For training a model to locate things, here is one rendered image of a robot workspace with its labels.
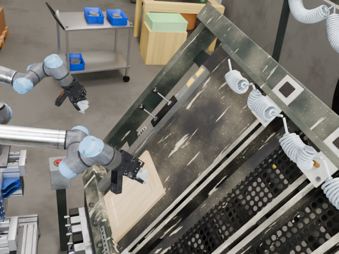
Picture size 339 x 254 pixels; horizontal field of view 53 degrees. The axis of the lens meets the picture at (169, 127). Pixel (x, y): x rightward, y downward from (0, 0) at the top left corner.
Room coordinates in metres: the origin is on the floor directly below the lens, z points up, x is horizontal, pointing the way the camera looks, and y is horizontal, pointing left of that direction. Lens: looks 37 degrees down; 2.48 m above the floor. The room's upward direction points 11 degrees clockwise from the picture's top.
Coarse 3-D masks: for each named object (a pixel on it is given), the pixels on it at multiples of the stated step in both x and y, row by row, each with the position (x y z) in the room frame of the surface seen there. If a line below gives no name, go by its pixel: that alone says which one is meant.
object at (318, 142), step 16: (224, 48) 1.27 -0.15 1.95; (240, 64) 1.16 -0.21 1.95; (240, 80) 1.17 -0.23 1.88; (256, 80) 1.05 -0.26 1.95; (272, 96) 0.96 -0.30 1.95; (256, 112) 1.01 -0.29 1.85; (272, 112) 1.01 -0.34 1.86; (288, 112) 0.88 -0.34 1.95; (304, 128) 0.81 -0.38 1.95; (288, 144) 0.84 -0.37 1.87; (304, 144) 0.84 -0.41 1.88; (320, 144) 0.75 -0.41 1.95; (336, 160) 0.69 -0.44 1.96; (336, 192) 0.66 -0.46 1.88; (336, 208) 0.64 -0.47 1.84
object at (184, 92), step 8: (208, 72) 1.58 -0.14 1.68; (200, 80) 1.56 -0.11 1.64; (184, 88) 1.56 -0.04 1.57; (192, 88) 1.54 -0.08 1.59; (176, 96) 1.55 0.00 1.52; (184, 96) 1.53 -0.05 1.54; (176, 104) 1.51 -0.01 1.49; (168, 112) 1.50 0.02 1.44; (160, 120) 1.48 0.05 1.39; (152, 128) 1.47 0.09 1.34; (160, 128) 1.48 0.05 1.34; (144, 136) 1.46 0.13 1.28; (152, 136) 1.47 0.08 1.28; (136, 144) 1.45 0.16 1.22; (144, 144) 1.45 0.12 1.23; (128, 152) 1.44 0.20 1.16; (136, 152) 1.43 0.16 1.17; (104, 176) 1.40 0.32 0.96; (104, 184) 1.36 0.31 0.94
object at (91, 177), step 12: (96, 168) 1.52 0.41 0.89; (84, 180) 1.46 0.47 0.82; (96, 180) 1.41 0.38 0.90; (96, 192) 1.33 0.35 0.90; (96, 204) 1.26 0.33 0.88; (96, 216) 1.19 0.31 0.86; (96, 228) 1.12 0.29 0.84; (108, 228) 1.10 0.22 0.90; (96, 240) 1.06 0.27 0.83; (108, 240) 1.02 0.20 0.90; (96, 252) 1.00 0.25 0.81
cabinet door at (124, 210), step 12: (144, 156) 1.37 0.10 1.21; (144, 168) 1.30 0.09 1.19; (132, 180) 1.29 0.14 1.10; (156, 180) 1.20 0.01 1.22; (108, 192) 1.31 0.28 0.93; (132, 192) 1.23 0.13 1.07; (144, 192) 1.18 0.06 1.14; (156, 192) 1.14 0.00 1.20; (108, 204) 1.24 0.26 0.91; (120, 204) 1.20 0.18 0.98; (132, 204) 1.16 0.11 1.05; (144, 204) 1.12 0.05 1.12; (108, 216) 1.18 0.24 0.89; (120, 216) 1.14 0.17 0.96; (132, 216) 1.10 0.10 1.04; (120, 228) 1.08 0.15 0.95
